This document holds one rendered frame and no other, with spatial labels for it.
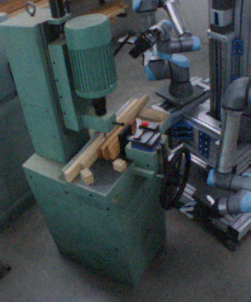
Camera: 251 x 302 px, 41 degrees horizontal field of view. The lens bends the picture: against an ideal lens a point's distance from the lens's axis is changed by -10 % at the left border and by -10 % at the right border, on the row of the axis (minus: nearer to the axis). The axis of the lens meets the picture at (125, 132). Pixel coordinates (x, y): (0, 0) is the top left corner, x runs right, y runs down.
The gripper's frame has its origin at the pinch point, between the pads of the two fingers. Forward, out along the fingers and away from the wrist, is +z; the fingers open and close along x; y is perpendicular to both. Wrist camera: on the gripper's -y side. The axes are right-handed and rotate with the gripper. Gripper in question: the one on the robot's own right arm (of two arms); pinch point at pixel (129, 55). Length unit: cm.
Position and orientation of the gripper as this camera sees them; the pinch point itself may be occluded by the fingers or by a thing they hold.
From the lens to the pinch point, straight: 148.0
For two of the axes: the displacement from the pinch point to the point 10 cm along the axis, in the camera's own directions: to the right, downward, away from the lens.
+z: -5.0, 5.6, -6.6
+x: 7.0, 7.1, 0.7
